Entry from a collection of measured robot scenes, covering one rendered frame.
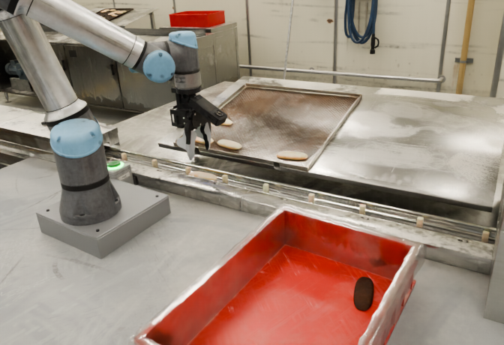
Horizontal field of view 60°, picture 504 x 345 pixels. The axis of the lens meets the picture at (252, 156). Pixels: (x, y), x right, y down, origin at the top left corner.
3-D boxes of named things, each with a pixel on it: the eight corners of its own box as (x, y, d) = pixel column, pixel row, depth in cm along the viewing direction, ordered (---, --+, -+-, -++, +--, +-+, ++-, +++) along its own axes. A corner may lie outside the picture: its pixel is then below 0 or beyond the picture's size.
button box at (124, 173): (102, 199, 139) (95, 168, 135) (121, 189, 146) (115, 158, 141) (121, 205, 135) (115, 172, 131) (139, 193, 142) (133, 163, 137)
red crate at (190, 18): (169, 26, 481) (168, 14, 476) (187, 22, 510) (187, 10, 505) (209, 27, 459) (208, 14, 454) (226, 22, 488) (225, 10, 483)
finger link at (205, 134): (200, 142, 141) (191, 118, 135) (215, 144, 138) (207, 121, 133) (195, 148, 139) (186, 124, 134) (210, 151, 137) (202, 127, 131)
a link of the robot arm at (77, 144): (58, 190, 103) (46, 136, 98) (59, 169, 115) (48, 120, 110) (111, 181, 107) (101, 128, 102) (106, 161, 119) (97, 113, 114)
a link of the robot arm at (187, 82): (205, 70, 126) (187, 76, 119) (206, 85, 128) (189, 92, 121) (184, 68, 129) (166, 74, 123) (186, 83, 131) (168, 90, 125)
